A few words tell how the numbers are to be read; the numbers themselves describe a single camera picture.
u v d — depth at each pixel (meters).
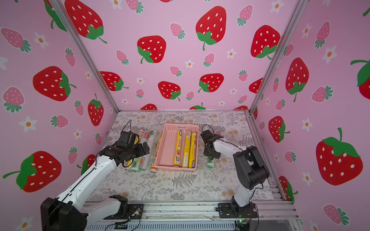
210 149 0.70
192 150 0.93
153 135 1.02
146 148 0.75
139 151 0.73
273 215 0.73
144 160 0.89
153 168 0.86
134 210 0.73
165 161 0.92
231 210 0.73
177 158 0.90
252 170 0.47
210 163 0.86
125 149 0.60
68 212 0.38
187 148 0.95
